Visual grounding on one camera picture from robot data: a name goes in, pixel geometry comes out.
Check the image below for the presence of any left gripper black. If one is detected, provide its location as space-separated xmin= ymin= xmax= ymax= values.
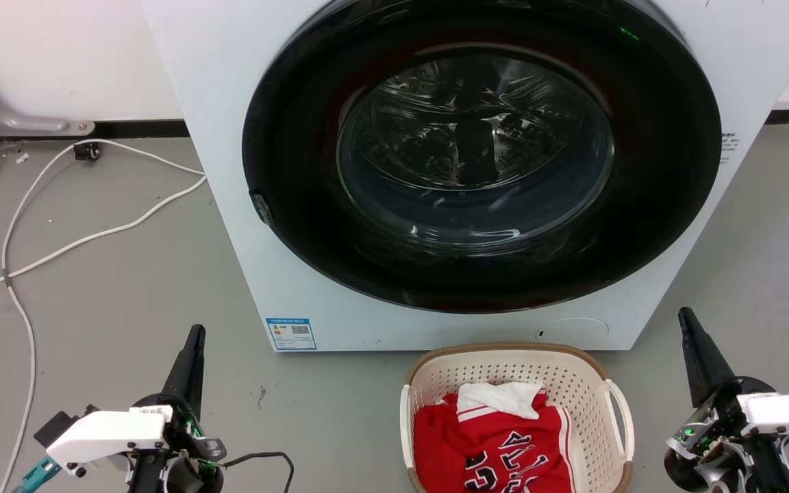
xmin=127 ymin=324 xmax=227 ymax=493

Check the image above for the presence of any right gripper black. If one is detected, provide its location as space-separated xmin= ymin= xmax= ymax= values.
xmin=664 ymin=307 xmax=789 ymax=493

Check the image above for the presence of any cream perforated laundry basket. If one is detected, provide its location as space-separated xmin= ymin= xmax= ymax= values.
xmin=399 ymin=342 xmax=636 ymax=493

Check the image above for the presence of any blue energy label sticker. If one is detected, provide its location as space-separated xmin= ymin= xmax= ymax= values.
xmin=266 ymin=317 xmax=318 ymax=351

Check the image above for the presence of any white front-load washing machine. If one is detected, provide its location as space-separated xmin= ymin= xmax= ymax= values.
xmin=141 ymin=0 xmax=789 ymax=353

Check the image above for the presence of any black round washer door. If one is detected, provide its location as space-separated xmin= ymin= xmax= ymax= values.
xmin=242 ymin=0 xmax=723 ymax=314

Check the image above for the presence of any white cloth garment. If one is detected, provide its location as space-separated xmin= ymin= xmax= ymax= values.
xmin=456 ymin=381 xmax=547 ymax=420

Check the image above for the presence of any red basketball jersey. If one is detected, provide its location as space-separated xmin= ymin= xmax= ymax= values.
xmin=412 ymin=389 xmax=577 ymax=493

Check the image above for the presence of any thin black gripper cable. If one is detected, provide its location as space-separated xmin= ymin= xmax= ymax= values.
xmin=220 ymin=451 xmax=297 ymax=493

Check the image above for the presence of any white power cable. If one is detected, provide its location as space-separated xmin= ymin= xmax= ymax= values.
xmin=0 ymin=175 xmax=208 ymax=303
xmin=0 ymin=139 xmax=206 ymax=493

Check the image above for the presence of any teal cable connector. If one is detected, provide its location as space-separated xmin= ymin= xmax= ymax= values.
xmin=12 ymin=457 xmax=62 ymax=493

